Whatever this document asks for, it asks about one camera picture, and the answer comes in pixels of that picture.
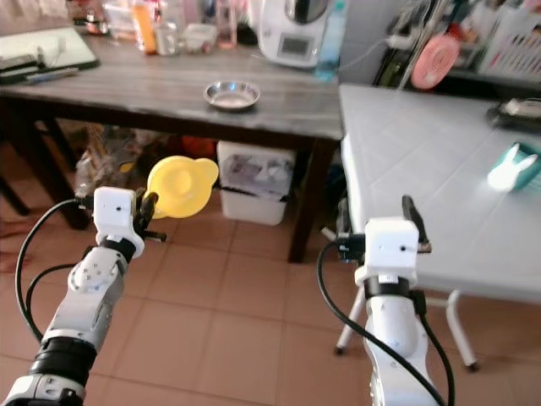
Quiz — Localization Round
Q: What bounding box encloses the yellow plastic bowl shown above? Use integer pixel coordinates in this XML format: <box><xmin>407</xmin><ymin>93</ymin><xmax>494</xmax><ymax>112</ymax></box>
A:
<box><xmin>146</xmin><ymin>156</ymin><xmax>219</xmax><ymax>219</ymax></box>

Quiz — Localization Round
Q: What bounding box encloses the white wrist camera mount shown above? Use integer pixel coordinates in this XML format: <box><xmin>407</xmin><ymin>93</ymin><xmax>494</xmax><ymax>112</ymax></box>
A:
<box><xmin>93</xmin><ymin>186</ymin><xmax>138</xmax><ymax>246</ymax></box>
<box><xmin>355</xmin><ymin>217</ymin><xmax>421</xmax><ymax>284</ymax></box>

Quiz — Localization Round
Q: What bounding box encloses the printed plastic bag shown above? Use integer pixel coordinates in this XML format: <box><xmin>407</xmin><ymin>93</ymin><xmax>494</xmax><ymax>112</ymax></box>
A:
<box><xmin>74</xmin><ymin>125</ymin><xmax>149</xmax><ymax>197</ymax></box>

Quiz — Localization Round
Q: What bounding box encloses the white storage bin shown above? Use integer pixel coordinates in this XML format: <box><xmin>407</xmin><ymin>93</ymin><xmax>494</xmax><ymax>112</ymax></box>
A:
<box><xmin>216</xmin><ymin>141</ymin><xmax>297</xmax><ymax>227</ymax></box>

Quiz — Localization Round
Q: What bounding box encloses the white plastic basket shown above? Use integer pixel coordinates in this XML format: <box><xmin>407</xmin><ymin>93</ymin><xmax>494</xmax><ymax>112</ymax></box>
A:
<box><xmin>478</xmin><ymin>8</ymin><xmax>541</xmax><ymax>81</ymax></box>

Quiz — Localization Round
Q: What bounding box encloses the teal and white cup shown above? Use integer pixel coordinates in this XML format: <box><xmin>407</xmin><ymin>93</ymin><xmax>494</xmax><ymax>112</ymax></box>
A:
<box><xmin>486</xmin><ymin>142</ymin><xmax>541</xmax><ymax>194</ymax></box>

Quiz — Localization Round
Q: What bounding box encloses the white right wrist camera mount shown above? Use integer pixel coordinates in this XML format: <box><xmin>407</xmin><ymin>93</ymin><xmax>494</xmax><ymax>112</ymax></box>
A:
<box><xmin>355</xmin><ymin>217</ymin><xmax>421</xmax><ymax>284</ymax></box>

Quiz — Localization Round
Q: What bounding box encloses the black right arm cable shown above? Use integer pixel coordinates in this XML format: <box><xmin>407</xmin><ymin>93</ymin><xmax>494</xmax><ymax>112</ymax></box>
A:
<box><xmin>317</xmin><ymin>241</ymin><xmax>457</xmax><ymax>406</ymax></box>

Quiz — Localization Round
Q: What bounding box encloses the grey pen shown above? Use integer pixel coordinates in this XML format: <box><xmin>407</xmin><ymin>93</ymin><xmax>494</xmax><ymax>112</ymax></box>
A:
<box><xmin>24</xmin><ymin>66</ymin><xmax>79</xmax><ymax>83</ymax></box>

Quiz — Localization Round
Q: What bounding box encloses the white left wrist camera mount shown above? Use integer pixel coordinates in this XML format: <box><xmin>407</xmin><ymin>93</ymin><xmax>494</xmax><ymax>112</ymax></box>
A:
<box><xmin>93</xmin><ymin>186</ymin><xmax>138</xmax><ymax>246</ymax></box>

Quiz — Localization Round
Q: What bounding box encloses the black flat case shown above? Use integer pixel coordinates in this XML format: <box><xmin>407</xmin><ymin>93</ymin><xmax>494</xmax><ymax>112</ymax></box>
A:
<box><xmin>0</xmin><ymin>53</ymin><xmax>43</xmax><ymax>81</ymax></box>

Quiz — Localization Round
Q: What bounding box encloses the person's bare foot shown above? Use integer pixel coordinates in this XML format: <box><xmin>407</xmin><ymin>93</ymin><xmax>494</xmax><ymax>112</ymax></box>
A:
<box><xmin>0</xmin><ymin>250</ymin><xmax>26</xmax><ymax>272</ymax></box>
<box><xmin>0</xmin><ymin>218</ymin><xmax>39</xmax><ymax>236</ymax></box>

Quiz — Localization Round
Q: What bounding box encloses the dark wooden table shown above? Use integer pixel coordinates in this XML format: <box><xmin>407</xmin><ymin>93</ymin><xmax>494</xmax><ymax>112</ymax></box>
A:
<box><xmin>0</xmin><ymin>30</ymin><xmax>347</xmax><ymax>263</ymax></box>

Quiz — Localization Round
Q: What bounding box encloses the white kitchen appliance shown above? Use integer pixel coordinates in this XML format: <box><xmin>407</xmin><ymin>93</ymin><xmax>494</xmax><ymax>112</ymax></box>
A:
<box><xmin>249</xmin><ymin>0</ymin><xmax>335</xmax><ymax>69</ymax></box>

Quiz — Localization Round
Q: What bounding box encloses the pink round fan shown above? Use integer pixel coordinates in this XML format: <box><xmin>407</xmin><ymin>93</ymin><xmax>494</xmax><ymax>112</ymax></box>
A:
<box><xmin>410</xmin><ymin>34</ymin><xmax>466</xmax><ymax>91</ymax></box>

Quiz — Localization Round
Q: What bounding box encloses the white plastic folding table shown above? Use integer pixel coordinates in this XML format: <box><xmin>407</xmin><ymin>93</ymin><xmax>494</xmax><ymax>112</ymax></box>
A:
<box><xmin>334</xmin><ymin>83</ymin><xmax>541</xmax><ymax>371</ymax></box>

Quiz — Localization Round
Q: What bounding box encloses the blue plastic water bottle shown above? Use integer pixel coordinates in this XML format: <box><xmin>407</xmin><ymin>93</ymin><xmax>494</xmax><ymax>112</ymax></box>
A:
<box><xmin>315</xmin><ymin>0</ymin><xmax>349</xmax><ymax>82</ymax></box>

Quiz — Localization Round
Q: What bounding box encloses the small white container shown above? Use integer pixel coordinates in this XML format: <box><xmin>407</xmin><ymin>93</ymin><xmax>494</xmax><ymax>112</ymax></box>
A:
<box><xmin>183</xmin><ymin>23</ymin><xmax>218</xmax><ymax>53</ymax></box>

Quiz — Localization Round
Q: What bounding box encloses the clear glass jar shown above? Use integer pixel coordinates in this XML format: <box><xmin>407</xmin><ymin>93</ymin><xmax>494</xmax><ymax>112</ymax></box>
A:
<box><xmin>157</xmin><ymin>8</ymin><xmax>183</xmax><ymax>56</ymax></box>

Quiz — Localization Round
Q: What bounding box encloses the stainless steel bowl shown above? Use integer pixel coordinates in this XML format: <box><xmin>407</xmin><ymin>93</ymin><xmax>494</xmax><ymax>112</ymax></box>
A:
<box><xmin>204</xmin><ymin>80</ymin><xmax>261</xmax><ymax>112</ymax></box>

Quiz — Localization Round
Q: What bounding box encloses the cluttered dark shelf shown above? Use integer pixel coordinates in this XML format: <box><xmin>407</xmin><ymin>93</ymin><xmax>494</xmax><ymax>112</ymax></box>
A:
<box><xmin>376</xmin><ymin>0</ymin><xmax>541</xmax><ymax>98</ymax></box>

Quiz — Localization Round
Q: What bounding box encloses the pink glass bottle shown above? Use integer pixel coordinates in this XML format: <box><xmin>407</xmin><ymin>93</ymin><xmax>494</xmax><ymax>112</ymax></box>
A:
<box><xmin>217</xmin><ymin>0</ymin><xmax>238</xmax><ymax>49</ymax></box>

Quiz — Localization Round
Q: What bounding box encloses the black dish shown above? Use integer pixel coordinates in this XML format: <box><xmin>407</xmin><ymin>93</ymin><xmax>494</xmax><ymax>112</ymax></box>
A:
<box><xmin>486</xmin><ymin>97</ymin><xmax>541</xmax><ymax>132</ymax></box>

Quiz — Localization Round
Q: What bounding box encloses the orange bottle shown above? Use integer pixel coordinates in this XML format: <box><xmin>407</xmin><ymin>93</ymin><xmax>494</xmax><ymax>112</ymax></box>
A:
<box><xmin>133</xmin><ymin>0</ymin><xmax>157</xmax><ymax>54</ymax></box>

